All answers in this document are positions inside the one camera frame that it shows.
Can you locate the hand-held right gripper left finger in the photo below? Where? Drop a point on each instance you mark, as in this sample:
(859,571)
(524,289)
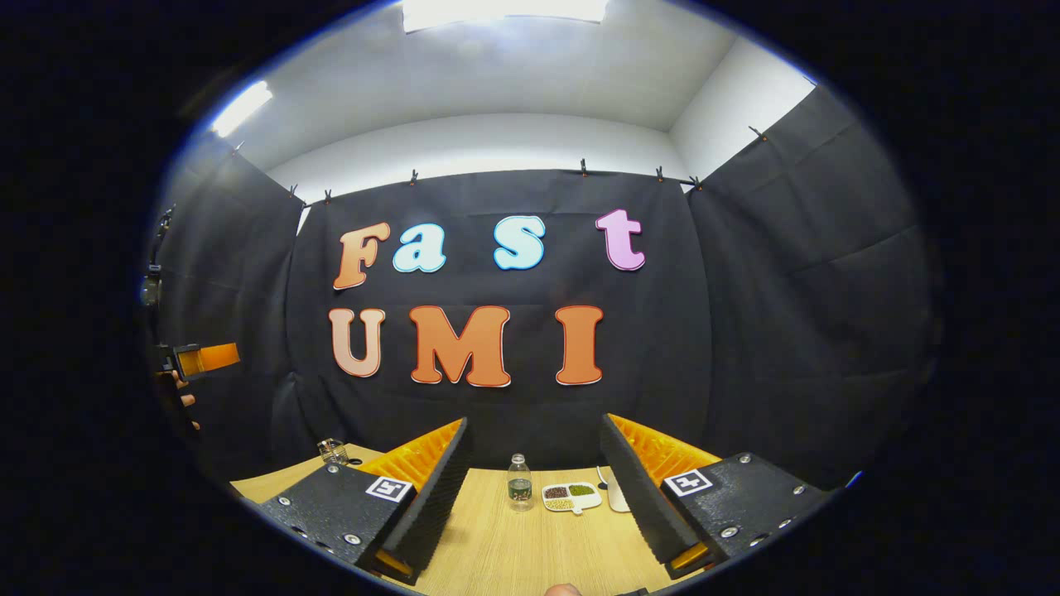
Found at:
(439,505)

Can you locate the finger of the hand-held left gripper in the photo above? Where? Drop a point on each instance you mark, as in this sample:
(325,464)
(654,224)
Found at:
(211,358)

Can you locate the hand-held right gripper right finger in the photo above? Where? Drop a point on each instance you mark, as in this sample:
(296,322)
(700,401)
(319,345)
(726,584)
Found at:
(638,497)

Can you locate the white toaster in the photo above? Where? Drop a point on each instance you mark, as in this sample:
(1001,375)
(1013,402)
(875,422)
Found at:
(617,495)

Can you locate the white divided dish with beans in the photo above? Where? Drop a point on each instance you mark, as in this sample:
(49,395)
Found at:
(571,495)

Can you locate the clear plastic water bottle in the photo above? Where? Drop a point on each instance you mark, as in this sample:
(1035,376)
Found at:
(519,484)

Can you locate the small metal grater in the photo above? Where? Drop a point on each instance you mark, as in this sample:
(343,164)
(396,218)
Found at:
(333,452)

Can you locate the black backdrop cloth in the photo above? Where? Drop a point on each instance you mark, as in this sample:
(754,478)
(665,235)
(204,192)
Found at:
(704,331)

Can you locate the ceiling light panel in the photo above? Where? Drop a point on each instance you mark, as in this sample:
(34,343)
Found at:
(505,10)
(242,108)

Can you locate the row of black cloth clips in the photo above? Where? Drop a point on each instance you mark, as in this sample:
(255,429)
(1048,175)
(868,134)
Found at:
(583,167)

